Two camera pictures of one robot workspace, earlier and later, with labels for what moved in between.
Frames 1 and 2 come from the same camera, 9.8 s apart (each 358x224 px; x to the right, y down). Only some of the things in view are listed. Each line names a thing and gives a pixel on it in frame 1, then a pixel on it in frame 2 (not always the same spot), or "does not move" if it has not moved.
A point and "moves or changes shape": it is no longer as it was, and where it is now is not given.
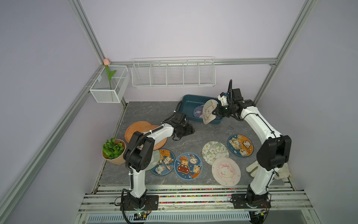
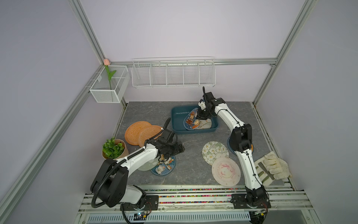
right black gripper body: x=225 y=111 -> x=203 y=114
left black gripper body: x=185 y=130 -> x=172 y=149
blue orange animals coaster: x=167 y=162 does not move
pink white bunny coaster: x=225 y=171 does not move
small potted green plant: x=114 y=150 does not move
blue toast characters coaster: x=188 y=166 -> x=190 y=122
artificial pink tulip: x=106 y=62 does not move
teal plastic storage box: x=189 y=101 moves or changes shape
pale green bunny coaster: x=154 y=160 does not move
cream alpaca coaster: x=209 y=105 moves or changes shape
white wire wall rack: x=173 y=71 does not move
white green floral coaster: x=213 y=150 does not move
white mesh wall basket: x=110 y=86 does not move
